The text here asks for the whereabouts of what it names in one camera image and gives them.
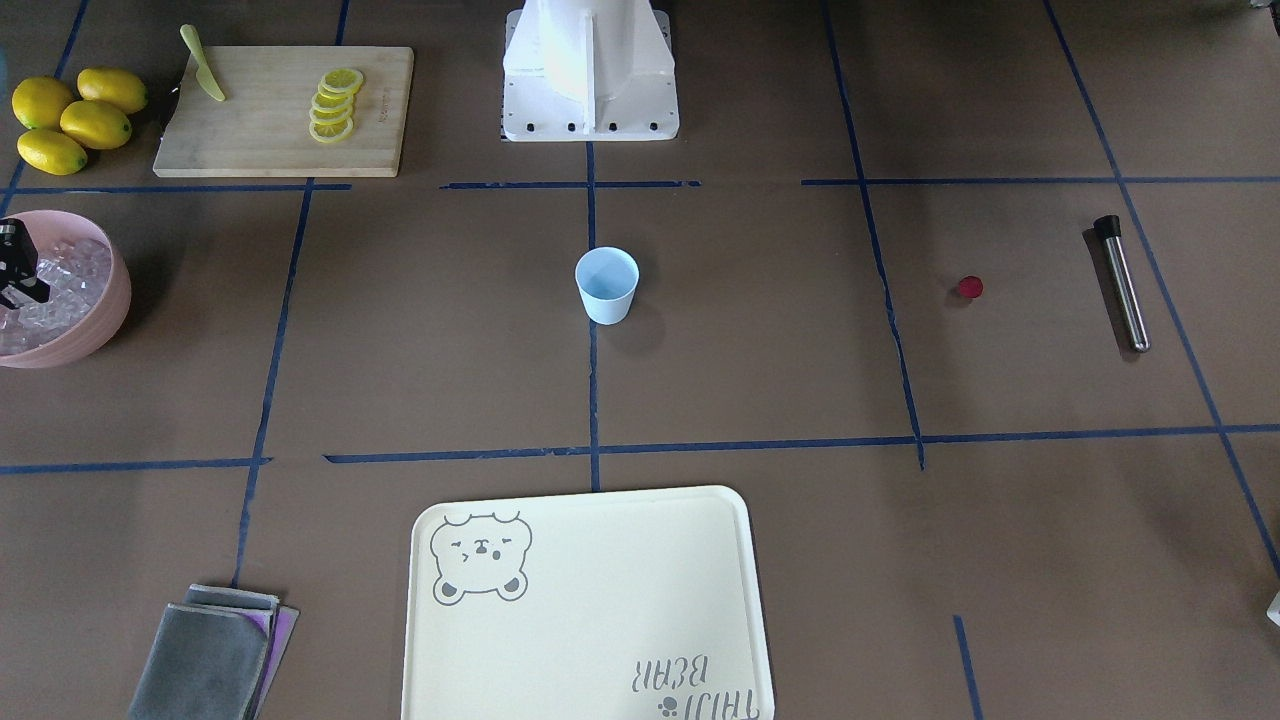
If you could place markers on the yellow lemon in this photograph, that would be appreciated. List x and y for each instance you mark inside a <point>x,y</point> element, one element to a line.
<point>39,101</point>
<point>52,152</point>
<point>116,86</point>
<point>96,125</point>

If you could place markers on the grey folded cloths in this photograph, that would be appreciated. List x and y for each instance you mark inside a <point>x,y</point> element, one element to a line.
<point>214,656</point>

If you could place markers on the cream bear serving tray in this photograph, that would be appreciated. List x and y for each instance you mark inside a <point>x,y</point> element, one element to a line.
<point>614,605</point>

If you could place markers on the yellow-green plastic knife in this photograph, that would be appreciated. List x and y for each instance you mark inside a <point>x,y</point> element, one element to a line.
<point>204,76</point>

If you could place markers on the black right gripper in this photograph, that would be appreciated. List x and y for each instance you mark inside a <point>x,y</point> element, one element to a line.
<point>17,265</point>

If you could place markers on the yellow lemon lower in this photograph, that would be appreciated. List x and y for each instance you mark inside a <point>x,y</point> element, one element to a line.
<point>52,152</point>

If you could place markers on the steel muddler black tip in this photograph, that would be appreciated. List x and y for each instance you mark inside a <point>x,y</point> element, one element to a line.
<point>1108,231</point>

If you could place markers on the lemon slices stack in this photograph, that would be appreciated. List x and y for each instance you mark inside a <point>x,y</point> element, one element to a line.
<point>331,117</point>

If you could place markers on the red strawberry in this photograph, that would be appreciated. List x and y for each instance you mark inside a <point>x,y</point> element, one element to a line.
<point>970,287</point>

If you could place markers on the yellow lemon middle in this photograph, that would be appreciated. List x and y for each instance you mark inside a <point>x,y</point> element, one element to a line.
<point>96,125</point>

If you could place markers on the pink bowl of ice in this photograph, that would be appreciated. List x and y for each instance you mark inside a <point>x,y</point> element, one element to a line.
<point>90,293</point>

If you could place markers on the light blue plastic cup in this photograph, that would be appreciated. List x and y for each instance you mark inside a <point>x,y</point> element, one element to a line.
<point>607,279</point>

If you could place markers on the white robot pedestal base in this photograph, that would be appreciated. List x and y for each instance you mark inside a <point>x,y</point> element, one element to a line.
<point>588,71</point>

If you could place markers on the wooden cutting board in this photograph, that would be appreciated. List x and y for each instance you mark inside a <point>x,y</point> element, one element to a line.
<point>261,128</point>

